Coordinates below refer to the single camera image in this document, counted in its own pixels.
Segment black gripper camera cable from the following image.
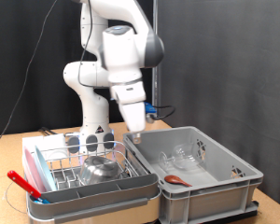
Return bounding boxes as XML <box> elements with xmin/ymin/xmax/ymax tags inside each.
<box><xmin>148</xmin><ymin>105</ymin><xmax>177</xmax><ymax>121</ymax></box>

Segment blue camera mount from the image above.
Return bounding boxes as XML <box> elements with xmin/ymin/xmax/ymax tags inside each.
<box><xmin>144</xmin><ymin>101</ymin><xmax>159</xmax><ymax>123</ymax></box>

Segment light blue plate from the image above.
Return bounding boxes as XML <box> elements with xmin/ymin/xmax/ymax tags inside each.
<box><xmin>34</xmin><ymin>145</ymin><xmax>58</xmax><ymax>192</ymax></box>

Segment grey wire dish rack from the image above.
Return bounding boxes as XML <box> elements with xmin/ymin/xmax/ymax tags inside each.
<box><xmin>25</xmin><ymin>140</ymin><xmax>162</xmax><ymax>224</ymax></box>

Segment blue handled utensil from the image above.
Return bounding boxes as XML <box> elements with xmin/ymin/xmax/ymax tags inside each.
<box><xmin>32</xmin><ymin>196</ymin><xmax>50</xmax><ymax>205</ymax></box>

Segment red handled utensil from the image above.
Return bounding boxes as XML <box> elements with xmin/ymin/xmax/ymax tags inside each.
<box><xmin>7</xmin><ymin>170</ymin><xmax>43</xmax><ymax>200</ymax></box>

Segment stainless steel bowl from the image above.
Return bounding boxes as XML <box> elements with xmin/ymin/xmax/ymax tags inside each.
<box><xmin>78</xmin><ymin>155</ymin><xmax>124</xmax><ymax>186</ymax></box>

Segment white box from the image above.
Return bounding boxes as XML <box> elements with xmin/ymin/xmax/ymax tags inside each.
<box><xmin>21</xmin><ymin>133</ymin><xmax>69</xmax><ymax>162</ymax></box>

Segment black backdrop curtain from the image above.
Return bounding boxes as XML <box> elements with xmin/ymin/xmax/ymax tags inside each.
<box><xmin>0</xmin><ymin>0</ymin><xmax>155</xmax><ymax>136</ymax></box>

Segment vertical metal pole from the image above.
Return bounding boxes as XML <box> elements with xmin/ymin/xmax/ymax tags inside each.
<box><xmin>151</xmin><ymin>0</ymin><xmax>161</xmax><ymax>119</ymax></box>

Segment long black hanging cable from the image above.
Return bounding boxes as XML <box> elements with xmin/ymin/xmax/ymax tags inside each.
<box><xmin>0</xmin><ymin>0</ymin><xmax>94</xmax><ymax>147</ymax></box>

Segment clear wine glass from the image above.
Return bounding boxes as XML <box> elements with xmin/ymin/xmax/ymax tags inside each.
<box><xmin>158</xmin><ymin>142</ymin><xmax>207</xmax><ymax>172</ymax></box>

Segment dark grey backdrop curtain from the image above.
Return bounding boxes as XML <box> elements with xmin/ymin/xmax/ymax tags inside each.
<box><xmin>157</xmin><ymin>0</ymin><xmax>280</xmax><ymax>211</ymax></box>

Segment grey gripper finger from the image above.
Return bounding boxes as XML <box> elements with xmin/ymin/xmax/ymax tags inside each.
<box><xmin>133</xmin><ymin>132</ymin><xmax>143</xmax><ymax>145</ymax></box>

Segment grey plastic crate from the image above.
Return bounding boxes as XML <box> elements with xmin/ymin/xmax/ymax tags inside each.
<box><xmin>122</xmin><ymin>125</ymin><xmax>264</xmax><ymax>224</ymax></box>

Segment black cables on table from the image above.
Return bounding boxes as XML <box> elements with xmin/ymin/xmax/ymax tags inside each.
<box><xmin>38</xmin><ymin>126</ymin><xmax>59</xmax><ymax>136</ymax></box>

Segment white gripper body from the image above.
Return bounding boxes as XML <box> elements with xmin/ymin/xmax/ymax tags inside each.
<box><xmin>118</xmin><ymin>100</ymin><xmax>147</xmax><ymax>133</ymax></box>

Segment pink plate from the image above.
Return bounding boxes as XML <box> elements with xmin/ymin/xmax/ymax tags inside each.
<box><xmin>22</xmin><ymin>146</ymin><xmax>46</xmax><ymax>194</ymax></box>

